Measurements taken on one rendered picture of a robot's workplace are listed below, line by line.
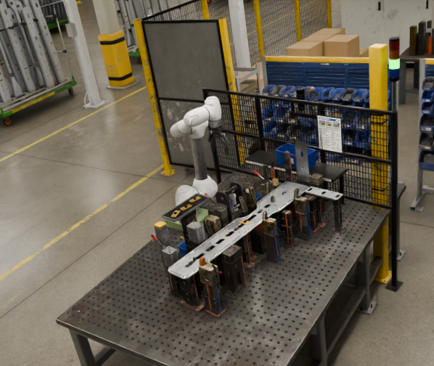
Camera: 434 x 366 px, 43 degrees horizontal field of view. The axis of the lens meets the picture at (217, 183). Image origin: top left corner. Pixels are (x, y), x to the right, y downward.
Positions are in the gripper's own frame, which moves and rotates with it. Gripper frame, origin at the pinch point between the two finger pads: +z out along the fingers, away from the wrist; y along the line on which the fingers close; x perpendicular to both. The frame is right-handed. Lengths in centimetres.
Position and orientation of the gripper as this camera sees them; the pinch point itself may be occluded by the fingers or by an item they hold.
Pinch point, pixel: (220, 152)
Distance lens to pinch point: 395.5
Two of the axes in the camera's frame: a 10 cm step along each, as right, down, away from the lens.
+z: 1.4, 8.8, 4.5
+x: 6.6, -4.2, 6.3
